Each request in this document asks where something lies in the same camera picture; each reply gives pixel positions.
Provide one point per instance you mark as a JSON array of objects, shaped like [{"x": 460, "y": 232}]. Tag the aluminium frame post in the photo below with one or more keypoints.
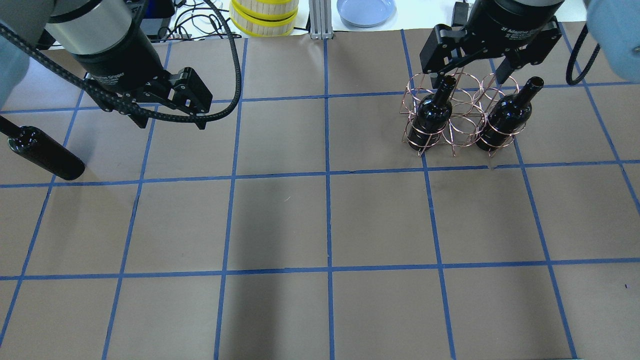
[{"x": 320, "y": 16}]

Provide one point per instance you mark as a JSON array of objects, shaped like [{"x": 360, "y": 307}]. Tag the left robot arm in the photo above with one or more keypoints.
[{"x": 80, "y": 27}]

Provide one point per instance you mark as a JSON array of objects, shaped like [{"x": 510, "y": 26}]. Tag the blue plate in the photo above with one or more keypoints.
[{"x": 365, "y": 13}]

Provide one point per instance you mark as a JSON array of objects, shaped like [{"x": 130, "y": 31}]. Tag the yellow rimmed wooden basket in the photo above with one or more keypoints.
[{"x": 264, "y": 18}]

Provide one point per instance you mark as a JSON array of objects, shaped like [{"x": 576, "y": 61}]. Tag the black power adapter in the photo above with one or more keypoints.
[{"x": 155, "y": 28}]

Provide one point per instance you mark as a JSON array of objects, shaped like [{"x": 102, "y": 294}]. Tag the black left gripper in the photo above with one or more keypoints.
[{"x": 111, "y": 61}]

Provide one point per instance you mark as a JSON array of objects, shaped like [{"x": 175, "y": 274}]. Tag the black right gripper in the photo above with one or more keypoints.
[{"x": 515, "y": 20}]

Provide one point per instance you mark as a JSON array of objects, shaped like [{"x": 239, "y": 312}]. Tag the copper wire wine basket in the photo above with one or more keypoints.
[{"x": 470, "y": 108}]

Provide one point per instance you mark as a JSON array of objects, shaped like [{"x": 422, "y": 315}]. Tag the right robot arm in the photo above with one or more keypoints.
[{"x": 614, "y": 24}]

